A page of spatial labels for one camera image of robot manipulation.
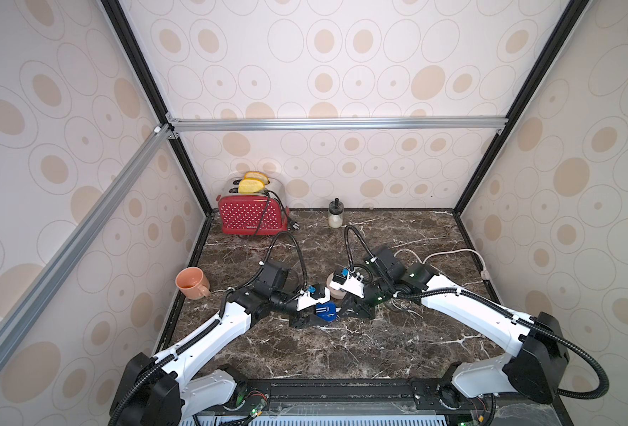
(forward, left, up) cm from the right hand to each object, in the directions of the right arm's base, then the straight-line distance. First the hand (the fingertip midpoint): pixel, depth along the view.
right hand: (340, 315), depth 73 cm
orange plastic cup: (+12, +50, -8) cm, 52 cm away
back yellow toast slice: (+55, +35, +6) cm, 66 cm away
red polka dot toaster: (+40, +35, -2) cm, 53 cm away
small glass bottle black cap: (+46, +2, -7) cm, 47 cm away
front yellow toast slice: (+49, +36, +5) cm, 61 cm away
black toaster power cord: (+45, +19, -13) cm, 50 cm away
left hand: (+1, +3, +1) cm, 4 cm away
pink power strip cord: (+26, -54, -16) cm, 62 cm away
